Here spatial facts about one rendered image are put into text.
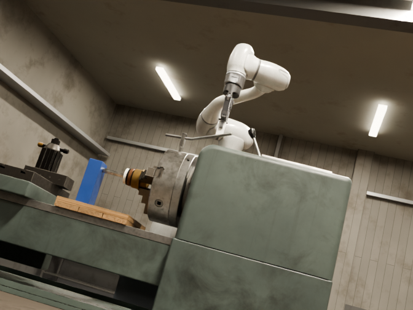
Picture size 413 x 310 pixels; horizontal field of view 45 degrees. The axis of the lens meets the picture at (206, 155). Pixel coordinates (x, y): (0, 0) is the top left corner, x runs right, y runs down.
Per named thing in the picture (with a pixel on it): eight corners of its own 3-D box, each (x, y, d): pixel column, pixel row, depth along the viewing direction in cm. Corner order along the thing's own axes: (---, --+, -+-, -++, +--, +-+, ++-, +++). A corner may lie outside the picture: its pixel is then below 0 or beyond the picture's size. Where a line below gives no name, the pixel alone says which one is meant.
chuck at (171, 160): (176, 226, 226) (193, 160, 230) (163, 225, 195) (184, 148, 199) (157, 221, 227) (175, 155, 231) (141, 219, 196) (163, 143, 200)
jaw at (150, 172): (167, 178, 211) (165, 168, 200) (164, 189, 209) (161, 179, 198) (142, 172, 213) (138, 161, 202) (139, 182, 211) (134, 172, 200)
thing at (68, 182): (70, 190, 229) (74, 180, 230) (63, 186, 219) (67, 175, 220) (30, 180, 232) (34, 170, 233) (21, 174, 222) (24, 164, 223)
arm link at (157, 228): (144, 243, 275) (155, 205, 281) (175, 253, 278) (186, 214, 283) (147, 243, 260) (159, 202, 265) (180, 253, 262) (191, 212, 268)
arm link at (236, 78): (225, 69, 218) (222, 80, 216) (246, 73, 216) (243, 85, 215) (226, 78, 226) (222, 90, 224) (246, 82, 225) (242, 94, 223)
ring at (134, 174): (153, 174, 220) (133, 169, 221) (149, 168, 211) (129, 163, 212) (147, 194, 217) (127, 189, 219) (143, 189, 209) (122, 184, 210)
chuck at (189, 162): (183, 229, 225) (201, 162, 229) (171, 227, 194) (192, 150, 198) (176, 226, 226) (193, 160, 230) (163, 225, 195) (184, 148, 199)
